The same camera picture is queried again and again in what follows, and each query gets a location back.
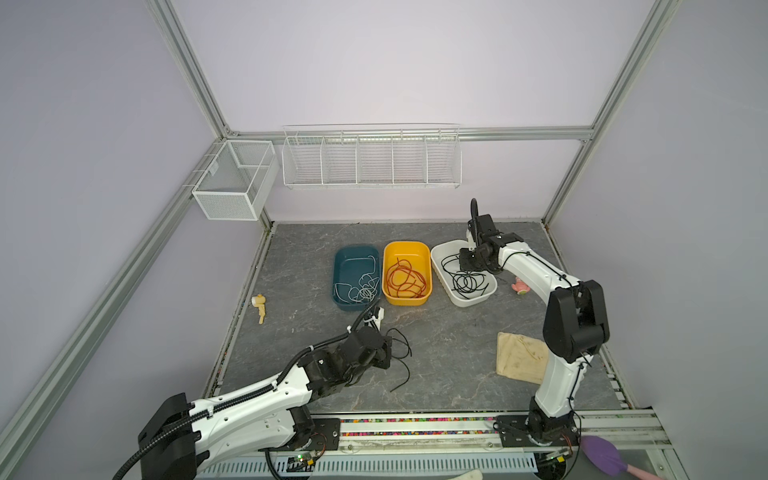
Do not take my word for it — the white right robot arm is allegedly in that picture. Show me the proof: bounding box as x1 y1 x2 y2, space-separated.
459 199 610 445

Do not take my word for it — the white cable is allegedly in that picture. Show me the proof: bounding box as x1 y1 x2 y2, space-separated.
334 254 381 305

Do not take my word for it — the white plastic tub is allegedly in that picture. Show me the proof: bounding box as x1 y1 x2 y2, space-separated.
430 240 498 308

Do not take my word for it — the teal plastic tub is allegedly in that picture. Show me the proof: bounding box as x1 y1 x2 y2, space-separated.
331 244 382 311

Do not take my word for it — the beige work glove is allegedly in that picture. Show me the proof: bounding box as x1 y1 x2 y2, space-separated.
495 332 549 385

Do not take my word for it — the yellow toy figure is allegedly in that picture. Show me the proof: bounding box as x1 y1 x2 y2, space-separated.
251 294 266 325

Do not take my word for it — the white wire shelf basket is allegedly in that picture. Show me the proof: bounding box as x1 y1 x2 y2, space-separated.
282 123 463 189

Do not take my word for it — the red cable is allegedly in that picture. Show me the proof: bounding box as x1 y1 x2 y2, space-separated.
385 257 430 299

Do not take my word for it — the white mesh box basket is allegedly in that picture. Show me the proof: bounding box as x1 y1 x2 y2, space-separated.
192 140 279 221

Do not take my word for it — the yellow plastic tub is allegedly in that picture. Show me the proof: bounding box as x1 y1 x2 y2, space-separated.
381 241 433 307

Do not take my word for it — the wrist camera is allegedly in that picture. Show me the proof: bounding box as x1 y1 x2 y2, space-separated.
363 306 385 330
466 225 477 249

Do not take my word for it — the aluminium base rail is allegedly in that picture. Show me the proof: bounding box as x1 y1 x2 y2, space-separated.
200 409 687 479

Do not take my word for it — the pink toy figure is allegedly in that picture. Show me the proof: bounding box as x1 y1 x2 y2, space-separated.
511 277 531 295

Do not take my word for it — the purple silicone spatula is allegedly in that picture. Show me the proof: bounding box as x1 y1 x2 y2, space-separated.
580 435 661 480

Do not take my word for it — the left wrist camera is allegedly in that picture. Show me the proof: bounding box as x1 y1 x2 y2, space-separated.
363 306 385 330

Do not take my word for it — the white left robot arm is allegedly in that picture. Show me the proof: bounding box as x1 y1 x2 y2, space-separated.
114 301 392 479

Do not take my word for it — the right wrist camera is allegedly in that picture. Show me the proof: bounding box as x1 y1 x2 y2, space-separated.
466 225 477 249

